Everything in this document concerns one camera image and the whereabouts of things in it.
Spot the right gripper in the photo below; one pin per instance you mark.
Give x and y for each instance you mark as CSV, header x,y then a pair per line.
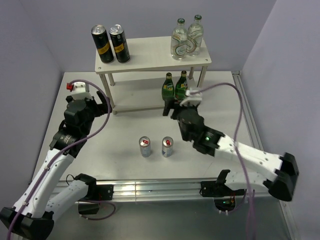
x,y
168,105

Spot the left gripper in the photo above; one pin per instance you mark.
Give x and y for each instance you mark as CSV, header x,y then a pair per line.
x,y
101,108

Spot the green bottle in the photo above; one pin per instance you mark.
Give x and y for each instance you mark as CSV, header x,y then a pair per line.
x,y
181,86
168,90

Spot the silver can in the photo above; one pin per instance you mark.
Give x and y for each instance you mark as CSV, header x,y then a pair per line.
x,y
167,146
145,146

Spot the clear bottle front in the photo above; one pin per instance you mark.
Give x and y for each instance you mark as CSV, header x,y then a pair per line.
x,y
179,36

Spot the clear bottle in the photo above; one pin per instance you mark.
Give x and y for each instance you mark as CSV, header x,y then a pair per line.
x,y
179,36
195,34

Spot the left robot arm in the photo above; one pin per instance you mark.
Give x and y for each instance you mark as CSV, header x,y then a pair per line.
x,y
33,216

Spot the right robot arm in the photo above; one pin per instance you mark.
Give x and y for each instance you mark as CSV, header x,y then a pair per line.
x,y
281,172

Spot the white two-tier shelf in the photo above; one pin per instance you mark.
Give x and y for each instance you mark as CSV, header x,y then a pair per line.
x,y
136,84

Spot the black can left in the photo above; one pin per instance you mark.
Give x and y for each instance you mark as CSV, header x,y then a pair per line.
x,y
101,41

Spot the black can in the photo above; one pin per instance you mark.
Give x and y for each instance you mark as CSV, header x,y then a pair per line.
x,y
101,41
119,42

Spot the black can right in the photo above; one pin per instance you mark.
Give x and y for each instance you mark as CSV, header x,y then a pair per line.
x,y
119,42

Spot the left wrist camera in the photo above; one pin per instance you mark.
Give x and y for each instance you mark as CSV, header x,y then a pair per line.
x,y
79,90

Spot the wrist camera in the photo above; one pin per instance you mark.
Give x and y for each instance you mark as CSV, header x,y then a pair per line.
x,y
193,98
79,90

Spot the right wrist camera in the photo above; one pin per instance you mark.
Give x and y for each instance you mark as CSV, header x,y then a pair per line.
x,y
193,98

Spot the aluminium side rail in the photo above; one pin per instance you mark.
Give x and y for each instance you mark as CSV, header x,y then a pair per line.
x,y
248,115

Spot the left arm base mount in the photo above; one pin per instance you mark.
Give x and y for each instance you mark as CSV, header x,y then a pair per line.
x,y
99,199

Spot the aluminium front rail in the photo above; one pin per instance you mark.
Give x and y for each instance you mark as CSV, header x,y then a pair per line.
x,y
166,189

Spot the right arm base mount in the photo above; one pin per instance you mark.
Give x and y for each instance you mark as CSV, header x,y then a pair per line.
x,y
223,196

